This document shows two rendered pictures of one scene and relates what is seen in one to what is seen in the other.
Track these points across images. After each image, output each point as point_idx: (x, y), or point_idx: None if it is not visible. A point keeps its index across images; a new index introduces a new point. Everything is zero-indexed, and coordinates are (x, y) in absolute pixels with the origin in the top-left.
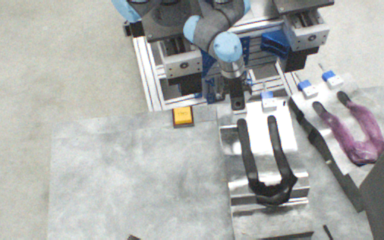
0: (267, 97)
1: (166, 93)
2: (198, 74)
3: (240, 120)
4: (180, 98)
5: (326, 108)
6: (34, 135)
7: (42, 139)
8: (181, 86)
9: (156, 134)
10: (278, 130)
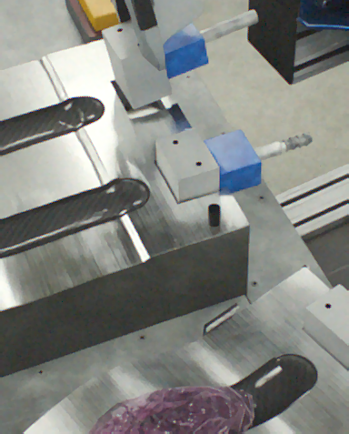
0: (221, 152)
1: None
2: None
3: (94, 107)
4: None
5: (283, 418)
6: (211, 9)
7: (206, 26)
8: None
9: None
10: (79, 227)
